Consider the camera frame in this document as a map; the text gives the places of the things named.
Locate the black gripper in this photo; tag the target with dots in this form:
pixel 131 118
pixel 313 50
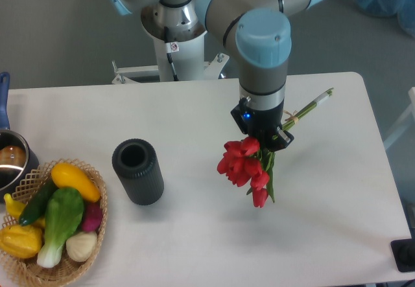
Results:
pixel 264 125

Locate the orange yellow pumpkin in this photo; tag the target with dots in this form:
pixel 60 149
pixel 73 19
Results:
pixel 21 241

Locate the blue handled saucepan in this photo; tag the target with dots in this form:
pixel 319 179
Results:
pixel 17 158

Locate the white garlic bulb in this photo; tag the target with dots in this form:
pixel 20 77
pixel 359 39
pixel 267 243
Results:
pixel 80 246

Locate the white furniture frame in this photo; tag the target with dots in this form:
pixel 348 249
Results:
pixel 401 124

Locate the green cucumber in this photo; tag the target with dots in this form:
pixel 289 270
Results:
pixel 37 205

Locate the black device at edge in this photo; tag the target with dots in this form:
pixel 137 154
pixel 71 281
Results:
pixel 403 252

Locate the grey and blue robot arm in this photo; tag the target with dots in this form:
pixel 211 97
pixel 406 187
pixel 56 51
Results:
pixel 255 33

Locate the dark grey ribbed vase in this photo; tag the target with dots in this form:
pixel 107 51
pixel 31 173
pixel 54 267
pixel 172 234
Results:
pixel 136 164

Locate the small yellow gourd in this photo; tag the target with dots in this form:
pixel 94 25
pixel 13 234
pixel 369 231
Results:
pixel 15 208

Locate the woven wicker basket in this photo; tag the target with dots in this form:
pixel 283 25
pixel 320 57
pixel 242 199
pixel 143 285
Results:
pixel 26 272

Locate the yellow squash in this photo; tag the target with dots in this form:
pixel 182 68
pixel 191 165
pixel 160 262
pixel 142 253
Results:
pixel 67 175

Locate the red tulip bouquet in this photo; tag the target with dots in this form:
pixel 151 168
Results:
pixel 245 161

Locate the green bok choy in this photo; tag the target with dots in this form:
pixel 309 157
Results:
pixel 62 217

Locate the magenta radish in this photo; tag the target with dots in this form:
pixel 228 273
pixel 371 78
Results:
pixel 92 218

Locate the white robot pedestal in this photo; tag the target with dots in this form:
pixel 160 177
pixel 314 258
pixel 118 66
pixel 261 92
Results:
pixel 179 42

